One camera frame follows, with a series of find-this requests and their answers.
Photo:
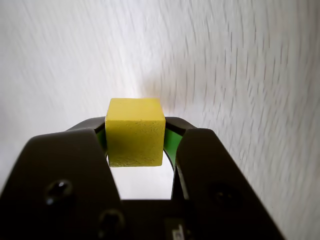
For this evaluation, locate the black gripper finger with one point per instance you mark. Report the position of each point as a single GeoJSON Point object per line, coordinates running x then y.
{"type": "Point", "coordinates": [62, 175]}
{"type": "Point", "coordinates": [212, 175]}

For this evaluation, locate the yellow wooden cube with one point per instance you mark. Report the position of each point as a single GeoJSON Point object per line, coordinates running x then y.
{"type": "Point", "coordinates": [135, 135]}

